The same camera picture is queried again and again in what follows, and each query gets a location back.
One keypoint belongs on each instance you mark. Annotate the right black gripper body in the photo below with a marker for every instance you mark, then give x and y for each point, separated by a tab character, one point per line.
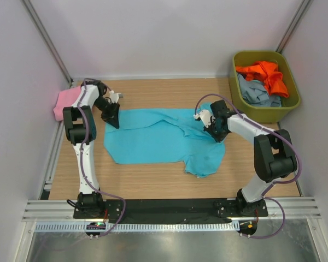
214	127

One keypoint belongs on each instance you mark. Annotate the white slotted cable duct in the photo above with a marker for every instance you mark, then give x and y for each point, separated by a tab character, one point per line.
97	227

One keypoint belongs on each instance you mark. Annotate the grey blue t shirt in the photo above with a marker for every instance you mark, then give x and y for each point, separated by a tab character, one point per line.
254	93

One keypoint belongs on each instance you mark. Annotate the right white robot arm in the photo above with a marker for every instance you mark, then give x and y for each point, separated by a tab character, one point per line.
274	159

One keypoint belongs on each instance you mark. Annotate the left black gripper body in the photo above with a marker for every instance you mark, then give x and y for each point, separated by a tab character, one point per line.
104	106

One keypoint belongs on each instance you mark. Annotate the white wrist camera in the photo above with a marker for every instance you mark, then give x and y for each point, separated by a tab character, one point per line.
115	97
205	116

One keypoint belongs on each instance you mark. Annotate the aluminium front rail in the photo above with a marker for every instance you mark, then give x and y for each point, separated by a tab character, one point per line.
291	207

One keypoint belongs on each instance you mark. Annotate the orange t shirt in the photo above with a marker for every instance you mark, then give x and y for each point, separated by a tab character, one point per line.
269	74

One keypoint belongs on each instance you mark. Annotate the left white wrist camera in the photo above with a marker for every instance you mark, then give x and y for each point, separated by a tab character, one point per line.
115	97

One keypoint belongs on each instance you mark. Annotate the cyan t shirt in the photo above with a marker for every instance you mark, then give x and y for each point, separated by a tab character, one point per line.
159	135

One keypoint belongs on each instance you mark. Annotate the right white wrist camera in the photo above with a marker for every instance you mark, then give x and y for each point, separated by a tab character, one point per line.
205	116

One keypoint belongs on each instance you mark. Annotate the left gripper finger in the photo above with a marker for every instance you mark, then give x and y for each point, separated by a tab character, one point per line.
115	109
111	120

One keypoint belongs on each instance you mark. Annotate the aluminium corner post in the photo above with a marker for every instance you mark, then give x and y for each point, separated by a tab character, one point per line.
293	25
46	39

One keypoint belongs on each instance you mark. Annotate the left aluminium corner post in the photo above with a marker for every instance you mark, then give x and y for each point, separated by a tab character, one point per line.
46	39

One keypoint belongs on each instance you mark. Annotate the olive green plastic bin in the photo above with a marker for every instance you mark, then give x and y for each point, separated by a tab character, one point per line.
263	114

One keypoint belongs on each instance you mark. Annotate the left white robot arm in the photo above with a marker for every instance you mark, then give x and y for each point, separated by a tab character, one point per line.
81	132

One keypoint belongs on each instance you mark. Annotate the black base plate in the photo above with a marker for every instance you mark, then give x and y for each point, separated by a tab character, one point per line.
179	211

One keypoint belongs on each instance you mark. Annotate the pink folded t shirt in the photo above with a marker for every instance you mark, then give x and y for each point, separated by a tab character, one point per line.
66	98

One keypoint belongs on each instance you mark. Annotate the right aluminium corner post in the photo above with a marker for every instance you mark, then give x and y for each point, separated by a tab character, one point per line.
293	25

